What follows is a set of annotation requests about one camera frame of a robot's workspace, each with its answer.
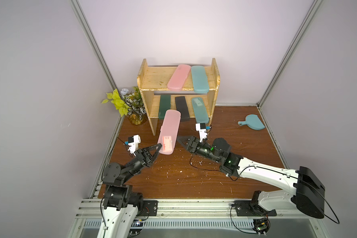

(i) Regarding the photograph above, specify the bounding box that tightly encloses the light pink pencil case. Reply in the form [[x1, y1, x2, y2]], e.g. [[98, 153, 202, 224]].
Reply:
[[158, 110, 181, 155]]

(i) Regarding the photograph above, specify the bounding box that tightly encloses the right circuit board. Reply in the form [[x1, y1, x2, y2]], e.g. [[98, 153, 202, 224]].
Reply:
[[253, 218, 271, 236]]

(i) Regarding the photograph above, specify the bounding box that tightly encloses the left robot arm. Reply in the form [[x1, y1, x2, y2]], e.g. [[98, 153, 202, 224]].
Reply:
[[97, 143, 162, 238]]

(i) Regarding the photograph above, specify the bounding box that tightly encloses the wooden two-tier shelf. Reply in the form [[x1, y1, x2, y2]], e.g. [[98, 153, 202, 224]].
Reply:
[[137, 58, 221, 135]]

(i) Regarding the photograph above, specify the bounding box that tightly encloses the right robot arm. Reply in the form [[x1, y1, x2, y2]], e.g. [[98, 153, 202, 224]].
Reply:
[[177, 136, 325, 219]]

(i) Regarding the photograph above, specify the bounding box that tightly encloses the teal pencil case upper shelf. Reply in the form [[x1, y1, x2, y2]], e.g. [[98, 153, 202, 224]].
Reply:
[[191, 65, 209, 94]]

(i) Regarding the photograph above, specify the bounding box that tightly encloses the aluminium rail frame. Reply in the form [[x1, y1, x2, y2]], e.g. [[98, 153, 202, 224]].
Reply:
[[67, 197, 331, 238]]

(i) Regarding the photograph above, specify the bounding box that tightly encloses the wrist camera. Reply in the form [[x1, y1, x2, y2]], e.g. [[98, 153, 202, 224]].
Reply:
[[195, 123, 211, 142], [125, 134, 141, 155]]

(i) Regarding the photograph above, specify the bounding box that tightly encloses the teal pencil case shelf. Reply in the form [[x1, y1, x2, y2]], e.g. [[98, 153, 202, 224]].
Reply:
[[191, 65, 209, 94], [191, 97, 209, 124]]

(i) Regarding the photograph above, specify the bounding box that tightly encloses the potted plant in glass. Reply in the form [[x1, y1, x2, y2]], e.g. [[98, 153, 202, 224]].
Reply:
[[101, 87, 147, 126]]

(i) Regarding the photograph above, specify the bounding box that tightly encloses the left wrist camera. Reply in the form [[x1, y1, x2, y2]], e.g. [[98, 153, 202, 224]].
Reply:
[[125, 134, 141, 155]]

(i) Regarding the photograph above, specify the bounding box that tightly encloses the teal dustpan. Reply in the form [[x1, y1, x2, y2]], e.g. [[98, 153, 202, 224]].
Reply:
[[238, 114, 265, 131]]

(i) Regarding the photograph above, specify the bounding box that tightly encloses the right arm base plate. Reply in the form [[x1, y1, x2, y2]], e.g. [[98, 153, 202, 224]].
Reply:
[[233, 200, 277, 217]]

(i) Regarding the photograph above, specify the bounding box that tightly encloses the left circuit board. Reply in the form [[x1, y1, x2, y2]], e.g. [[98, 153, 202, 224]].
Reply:
[[128, 219, 144, 238]]

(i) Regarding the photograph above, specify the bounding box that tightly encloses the black pencil case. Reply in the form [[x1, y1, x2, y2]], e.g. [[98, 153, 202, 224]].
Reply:
[[175, 96, 190, 122]]

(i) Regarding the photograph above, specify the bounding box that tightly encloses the dark green pencil case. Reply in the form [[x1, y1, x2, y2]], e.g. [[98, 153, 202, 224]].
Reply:
[[158, 94, 171, 120]]

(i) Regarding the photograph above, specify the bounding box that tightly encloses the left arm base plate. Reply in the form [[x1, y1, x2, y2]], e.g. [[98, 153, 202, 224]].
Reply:
[[137, 200, 159, 218]]

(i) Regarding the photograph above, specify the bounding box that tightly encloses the circuit board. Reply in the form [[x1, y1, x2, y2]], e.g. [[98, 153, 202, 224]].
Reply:
[[128, 219, 144, 238], [253, 218, 271, 236]]

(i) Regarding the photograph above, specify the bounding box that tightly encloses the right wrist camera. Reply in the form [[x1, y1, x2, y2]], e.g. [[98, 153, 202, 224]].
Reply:
[[195, 123, 211, 142]]

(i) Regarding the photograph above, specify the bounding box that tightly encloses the teal pencil case lower shelf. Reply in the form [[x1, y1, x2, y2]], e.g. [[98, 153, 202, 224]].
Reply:
[[191, 97, 209, 124]]

